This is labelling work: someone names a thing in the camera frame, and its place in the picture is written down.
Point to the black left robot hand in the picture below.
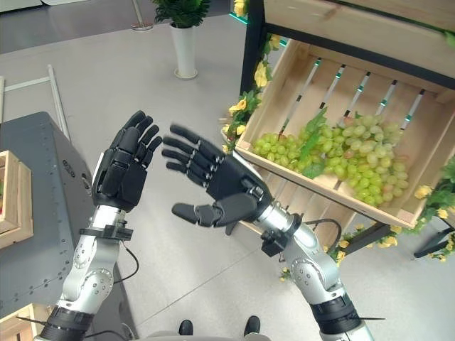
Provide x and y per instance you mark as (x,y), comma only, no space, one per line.
(121,170)

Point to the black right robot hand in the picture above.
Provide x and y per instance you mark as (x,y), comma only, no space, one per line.
(227,179)

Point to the small green grape bunch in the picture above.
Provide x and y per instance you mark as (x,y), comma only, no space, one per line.
(275,147)

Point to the yellow flower garland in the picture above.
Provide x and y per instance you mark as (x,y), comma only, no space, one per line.
(355,238)
(439,199)
(245,106)

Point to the grey metal cart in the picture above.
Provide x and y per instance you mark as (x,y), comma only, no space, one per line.
(46,199)

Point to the green grape leaf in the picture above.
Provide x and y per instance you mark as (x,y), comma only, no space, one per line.
(313,142)

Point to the small wooden crate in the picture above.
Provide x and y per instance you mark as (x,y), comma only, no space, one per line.
(14,202)

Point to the tall white vase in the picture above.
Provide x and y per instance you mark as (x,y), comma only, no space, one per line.
(185,49)

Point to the large green grape bunch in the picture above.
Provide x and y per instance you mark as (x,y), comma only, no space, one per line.
(369,160)

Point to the black right robot foot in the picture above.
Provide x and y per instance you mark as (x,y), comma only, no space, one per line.
(251,326)

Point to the black robot foot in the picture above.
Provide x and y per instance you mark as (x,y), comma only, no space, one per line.
(251,326)
(186,327)

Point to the round metal stand base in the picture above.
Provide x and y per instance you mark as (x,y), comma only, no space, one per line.
(141,21)

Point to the black left robot foot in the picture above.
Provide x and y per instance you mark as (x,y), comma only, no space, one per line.
(186,327)

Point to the green potted plant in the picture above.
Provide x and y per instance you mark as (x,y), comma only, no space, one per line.
(181,10)

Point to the wooden crate under cart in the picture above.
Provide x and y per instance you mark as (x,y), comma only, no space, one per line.
(21,323)

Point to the slanted wooden crate with grapes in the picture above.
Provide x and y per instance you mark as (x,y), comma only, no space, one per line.
(419,149)

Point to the wooden crate with green rim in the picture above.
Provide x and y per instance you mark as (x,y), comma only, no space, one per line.
(355,21)

